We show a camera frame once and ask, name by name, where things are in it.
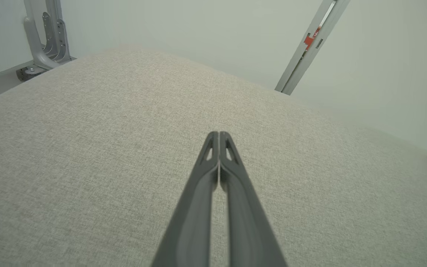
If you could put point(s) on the grey rail with orange clip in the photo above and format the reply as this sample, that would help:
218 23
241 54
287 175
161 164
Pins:
310 48

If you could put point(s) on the grey metal bracket stand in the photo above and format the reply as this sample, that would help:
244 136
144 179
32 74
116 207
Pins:
46 44

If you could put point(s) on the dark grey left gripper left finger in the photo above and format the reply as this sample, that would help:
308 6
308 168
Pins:
193 222

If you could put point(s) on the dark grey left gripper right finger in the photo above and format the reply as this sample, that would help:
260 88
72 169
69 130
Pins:
247 230

